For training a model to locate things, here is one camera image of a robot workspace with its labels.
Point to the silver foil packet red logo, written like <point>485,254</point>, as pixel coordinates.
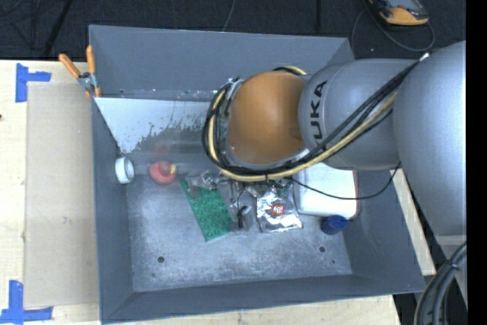
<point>279,211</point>

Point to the green studded flat block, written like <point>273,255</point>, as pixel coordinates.
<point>207,213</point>

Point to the crumpled clear plastic wrapper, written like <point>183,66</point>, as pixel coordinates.
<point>203,179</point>

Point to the grey metal bin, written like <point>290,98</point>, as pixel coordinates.
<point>190,262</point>

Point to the white plastic box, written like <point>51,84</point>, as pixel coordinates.
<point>327,194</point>

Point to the blue round cap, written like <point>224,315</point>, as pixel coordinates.
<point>333,224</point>

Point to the red toy duck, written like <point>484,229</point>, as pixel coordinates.
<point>162,173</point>

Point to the white tape roll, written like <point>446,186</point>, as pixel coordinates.
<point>124,170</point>

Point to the brown cardboard board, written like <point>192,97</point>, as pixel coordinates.
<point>57,182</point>

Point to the black cylinder on white bracket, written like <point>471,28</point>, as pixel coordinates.
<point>240,218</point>

